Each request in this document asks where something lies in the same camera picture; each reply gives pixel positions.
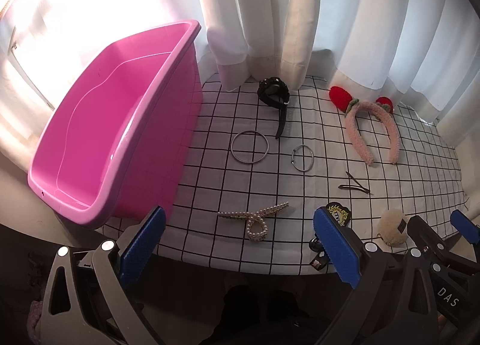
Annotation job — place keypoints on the black floral scrunchie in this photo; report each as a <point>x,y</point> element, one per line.
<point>321,258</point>

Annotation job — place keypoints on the black gold embroidered badge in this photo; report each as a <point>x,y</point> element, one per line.
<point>340,213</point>

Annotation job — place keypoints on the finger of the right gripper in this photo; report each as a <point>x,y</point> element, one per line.
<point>465,226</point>
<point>424,237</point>

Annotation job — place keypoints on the beige fluffy pom clip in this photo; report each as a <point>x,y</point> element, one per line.
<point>391,228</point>

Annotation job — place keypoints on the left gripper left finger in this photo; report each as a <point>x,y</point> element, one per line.
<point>86,299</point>

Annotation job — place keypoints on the small silver bangle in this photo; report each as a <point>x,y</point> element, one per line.
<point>302,158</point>

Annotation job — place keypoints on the large silver bangle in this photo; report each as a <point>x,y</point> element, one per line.
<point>249,147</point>

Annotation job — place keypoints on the white curtain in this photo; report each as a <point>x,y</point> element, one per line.
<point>422,53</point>

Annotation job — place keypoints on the pearl bow hair clip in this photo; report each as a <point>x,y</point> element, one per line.
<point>256,227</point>

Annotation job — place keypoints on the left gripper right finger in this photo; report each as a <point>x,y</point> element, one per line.
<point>384,306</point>

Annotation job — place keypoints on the black digital wristwatch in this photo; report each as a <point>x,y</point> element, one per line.
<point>274,93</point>

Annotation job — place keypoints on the pink plastic tub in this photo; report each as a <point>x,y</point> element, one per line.
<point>116,145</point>

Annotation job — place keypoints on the dark metal hair clips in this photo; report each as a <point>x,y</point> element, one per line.
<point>353,185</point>

